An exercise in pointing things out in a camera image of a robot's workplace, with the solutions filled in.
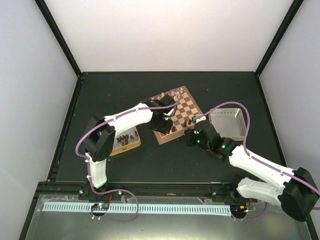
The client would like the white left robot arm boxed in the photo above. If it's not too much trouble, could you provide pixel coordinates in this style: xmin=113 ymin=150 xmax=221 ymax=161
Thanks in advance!
xmin=75 ymin=94 xmax=177 ymax=200

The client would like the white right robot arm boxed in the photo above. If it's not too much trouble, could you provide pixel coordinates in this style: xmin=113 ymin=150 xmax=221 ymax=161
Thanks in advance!
xmin=184 ymin=119 xmax=320 ymax=222

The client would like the wooden chess board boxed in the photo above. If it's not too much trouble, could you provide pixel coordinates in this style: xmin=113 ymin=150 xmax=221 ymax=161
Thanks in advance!
xmin=153 ymin=86 xmax=203 ymax=145

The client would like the gold tin with pieces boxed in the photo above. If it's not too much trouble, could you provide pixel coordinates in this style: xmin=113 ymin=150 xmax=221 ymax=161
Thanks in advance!
xmin=110 ymin=126 xmax=141 ymax=156

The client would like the silver patterned metal tray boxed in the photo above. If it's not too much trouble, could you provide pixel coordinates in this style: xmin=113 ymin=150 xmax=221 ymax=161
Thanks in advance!
xmin=208 ymin=108 xmax=247 ymax=142

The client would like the light blue slotted strip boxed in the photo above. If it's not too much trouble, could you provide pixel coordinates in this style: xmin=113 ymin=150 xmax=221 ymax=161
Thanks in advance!
xmin=42 ymin=202 xmax=232 ymax=217

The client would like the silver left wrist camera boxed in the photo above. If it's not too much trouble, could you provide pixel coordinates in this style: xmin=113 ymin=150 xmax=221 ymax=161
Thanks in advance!
xmin=163 ymin=105 xmax=177 ymax=118

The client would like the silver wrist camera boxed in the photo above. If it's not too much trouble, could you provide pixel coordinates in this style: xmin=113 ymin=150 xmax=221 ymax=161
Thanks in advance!
xmin=163 ymin=105 xmax=177 ymax=118
xmin=192 ymin=114 xmax=206 ymax=124

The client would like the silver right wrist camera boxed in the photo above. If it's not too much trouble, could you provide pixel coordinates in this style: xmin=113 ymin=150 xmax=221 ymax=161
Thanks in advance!
xmin=192 ymin=114 xmax=206 ymax=124

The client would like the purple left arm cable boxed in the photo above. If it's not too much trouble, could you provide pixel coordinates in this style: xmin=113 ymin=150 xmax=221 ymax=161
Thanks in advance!
xmin=75 ymin=89 xmax=183 ymax=222

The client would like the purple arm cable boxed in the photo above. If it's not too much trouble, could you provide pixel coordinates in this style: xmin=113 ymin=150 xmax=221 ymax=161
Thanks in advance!
xmin=199 ymin=101 xmax=320 ymax=222
xmin=75 ymin=89 xmax=183 ymax=222

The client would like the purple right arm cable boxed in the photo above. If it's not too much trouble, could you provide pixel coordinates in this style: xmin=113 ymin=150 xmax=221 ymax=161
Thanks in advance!
xmin=199 ymin=101 xmax=320 ymax=222

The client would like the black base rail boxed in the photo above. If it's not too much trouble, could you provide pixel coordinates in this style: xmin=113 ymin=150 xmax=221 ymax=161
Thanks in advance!
xmin=77 ymin=183 xmax=258 ymax=201

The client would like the black frame post left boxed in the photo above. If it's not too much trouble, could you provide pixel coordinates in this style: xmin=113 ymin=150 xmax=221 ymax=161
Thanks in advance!
xmin=34 ymin=0 xmax=82 ymax=77

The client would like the black frame post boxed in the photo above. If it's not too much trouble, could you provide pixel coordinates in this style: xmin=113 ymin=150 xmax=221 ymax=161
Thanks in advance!
xmin=254 ymin=0 xmax=304 ymax=78
xmin=34 ymin=0 xmax=82 ymax=77

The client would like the black frame post right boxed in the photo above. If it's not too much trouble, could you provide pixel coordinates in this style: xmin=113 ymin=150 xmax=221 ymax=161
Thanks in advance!
xmin=254 ymin=0 xmax=304 ymax=78

